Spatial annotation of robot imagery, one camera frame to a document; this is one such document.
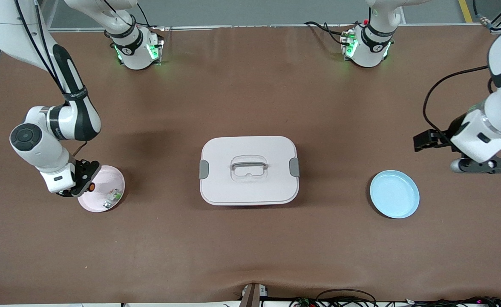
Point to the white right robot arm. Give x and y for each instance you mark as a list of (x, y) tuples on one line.
[(41, 145)]

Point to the white lidded storage box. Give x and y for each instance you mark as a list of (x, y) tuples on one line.
[(250, 187)]

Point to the metal table edge bracket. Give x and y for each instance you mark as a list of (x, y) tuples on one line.
[(252, 295)]

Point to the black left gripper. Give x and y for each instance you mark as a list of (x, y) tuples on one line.
[(453, 129)]

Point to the light blue plate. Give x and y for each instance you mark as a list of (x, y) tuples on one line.
[(394, 194)]

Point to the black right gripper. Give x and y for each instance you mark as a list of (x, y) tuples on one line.
[(84, 171)]

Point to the pink plate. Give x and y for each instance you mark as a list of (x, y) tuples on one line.
[(105, 200)]

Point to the aluminium frame rail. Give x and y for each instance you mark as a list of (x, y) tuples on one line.
[(254, 27)]

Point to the brown table mat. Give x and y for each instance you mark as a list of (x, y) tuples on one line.
[(250, 247)]

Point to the grey box latch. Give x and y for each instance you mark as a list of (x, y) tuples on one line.
[(203, 169), (294, 167)]

